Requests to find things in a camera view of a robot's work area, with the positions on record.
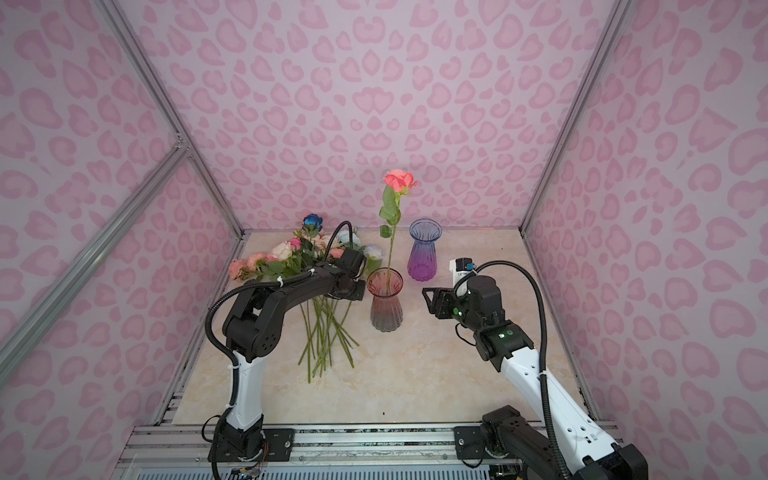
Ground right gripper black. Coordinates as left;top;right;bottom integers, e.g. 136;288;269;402
420;287;485;333

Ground red grey glass vase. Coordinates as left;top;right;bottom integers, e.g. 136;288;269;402
367;268;404;332

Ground red pink rose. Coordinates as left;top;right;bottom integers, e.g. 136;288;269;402
379;169;418;293

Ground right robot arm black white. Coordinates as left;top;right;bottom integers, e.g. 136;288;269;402
422;274;649;479

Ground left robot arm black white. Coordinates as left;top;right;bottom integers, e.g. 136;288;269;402
204;249;365;464

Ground purple glass vase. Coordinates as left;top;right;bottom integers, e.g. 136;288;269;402
407;218;442;282

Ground dark blue rose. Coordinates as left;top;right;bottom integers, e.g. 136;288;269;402
302;213;323;233

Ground cream white rose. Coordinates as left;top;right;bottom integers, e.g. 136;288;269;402
270;240;294;261

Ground pink rose far left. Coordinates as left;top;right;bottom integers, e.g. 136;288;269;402
228;259;247;280

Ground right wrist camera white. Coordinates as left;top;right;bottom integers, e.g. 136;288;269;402
449;257;475;297

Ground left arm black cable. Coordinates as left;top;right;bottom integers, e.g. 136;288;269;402
203;220;355;480

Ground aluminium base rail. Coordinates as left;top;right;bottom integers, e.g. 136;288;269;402
112;422;521;479

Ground diagonal aluminium frame bar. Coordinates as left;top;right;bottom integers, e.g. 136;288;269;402
1;142;188;385

